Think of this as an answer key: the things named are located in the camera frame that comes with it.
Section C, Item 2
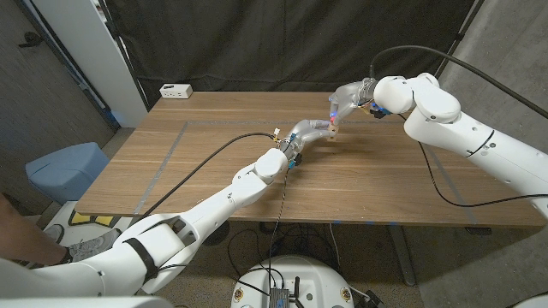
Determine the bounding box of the black floor cable tangle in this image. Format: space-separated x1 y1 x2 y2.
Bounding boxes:
226 221 339 279

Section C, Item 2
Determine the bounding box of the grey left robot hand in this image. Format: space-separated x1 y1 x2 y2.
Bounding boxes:
280 119 338 160

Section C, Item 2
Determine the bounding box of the blue padded stool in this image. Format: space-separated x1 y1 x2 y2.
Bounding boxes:
24 141 110 206

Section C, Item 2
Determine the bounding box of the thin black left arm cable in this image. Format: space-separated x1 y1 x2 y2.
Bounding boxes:
158 169 292 297

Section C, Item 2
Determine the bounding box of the grey table leg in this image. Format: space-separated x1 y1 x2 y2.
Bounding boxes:
387 224 417 287

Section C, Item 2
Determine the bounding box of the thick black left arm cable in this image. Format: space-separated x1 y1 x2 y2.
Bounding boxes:
128 132 282 228

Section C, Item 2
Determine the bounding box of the white cabinet panel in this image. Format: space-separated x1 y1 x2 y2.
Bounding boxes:
32 0 149 128

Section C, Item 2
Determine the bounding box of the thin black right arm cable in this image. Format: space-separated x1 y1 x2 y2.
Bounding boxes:
397 113 548 209

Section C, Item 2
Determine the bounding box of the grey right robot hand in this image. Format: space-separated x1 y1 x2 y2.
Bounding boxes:
328 77 380 126

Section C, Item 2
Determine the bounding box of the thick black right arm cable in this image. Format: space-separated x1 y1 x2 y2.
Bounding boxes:
369 44 548 120

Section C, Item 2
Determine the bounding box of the yellow and black floor object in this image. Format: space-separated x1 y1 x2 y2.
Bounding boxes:
68 210 115 227

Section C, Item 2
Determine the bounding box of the white power strip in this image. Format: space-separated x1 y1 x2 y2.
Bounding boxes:
158 83 194 100

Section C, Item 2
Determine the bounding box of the grey module on torso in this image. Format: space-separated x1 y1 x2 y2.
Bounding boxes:
268 287 291 308

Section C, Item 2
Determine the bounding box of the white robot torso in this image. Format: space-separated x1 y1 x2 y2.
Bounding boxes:
230 255 354 308

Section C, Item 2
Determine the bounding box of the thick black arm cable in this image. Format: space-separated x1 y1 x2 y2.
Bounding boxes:
128 132 282 228
369 44 548 120

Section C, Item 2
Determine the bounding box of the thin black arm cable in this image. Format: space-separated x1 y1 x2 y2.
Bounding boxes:
397 113 548 209
158 169 292 297

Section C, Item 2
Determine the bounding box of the black backdrop stand pole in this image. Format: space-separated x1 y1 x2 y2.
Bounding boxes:
426 0 487 93
98 0 151 112

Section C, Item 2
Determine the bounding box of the person's bare limb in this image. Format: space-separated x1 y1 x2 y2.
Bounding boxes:
0 194 72 266

